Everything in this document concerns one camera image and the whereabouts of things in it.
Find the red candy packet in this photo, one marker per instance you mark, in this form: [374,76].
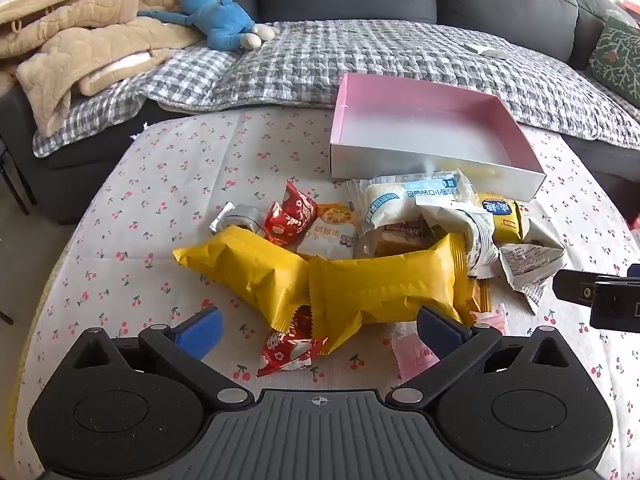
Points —
[285,355]
[290,217]

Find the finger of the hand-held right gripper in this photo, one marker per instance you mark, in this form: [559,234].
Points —
[615,307]
[572,287]

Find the white orange snack packet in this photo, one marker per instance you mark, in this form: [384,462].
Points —
[327,235]

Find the pink snack packet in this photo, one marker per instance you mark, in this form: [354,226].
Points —
[495,320]
[412,355]

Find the pink cardboard box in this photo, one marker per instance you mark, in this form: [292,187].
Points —
[425,130]

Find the white text-printed snack packet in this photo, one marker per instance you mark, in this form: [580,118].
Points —
[530,260]
[472,240]

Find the blue plush toy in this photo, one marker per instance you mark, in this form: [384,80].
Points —
[220,15]

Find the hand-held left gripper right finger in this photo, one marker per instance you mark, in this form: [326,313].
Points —
[442,332]

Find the clear bread packet blue label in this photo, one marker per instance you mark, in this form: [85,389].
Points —
[400,200]

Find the large yellow snack packet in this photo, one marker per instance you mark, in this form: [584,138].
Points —
[240,265]
[380,285]

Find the beige quilted blanket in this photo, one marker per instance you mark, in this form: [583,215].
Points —
[75,35]

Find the grey checked blanket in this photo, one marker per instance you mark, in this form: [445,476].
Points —
[375,55]

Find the white booklet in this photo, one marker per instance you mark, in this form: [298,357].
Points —
[482,49]

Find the small yellow packet blue label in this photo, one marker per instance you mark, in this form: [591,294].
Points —
[505,222]

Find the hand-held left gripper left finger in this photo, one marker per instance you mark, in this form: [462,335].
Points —
[200,334]

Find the gold snack packet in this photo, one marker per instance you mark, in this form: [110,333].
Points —
[480,295]

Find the green branch-print cushion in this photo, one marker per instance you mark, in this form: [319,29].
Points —
[617,60]

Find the pale grey snack packet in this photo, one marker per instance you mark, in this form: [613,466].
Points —
[235,217]

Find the clear brown cake packet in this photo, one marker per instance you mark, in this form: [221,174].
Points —
[395,240]

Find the cherry print tablecloth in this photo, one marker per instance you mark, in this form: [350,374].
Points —
[150,210]

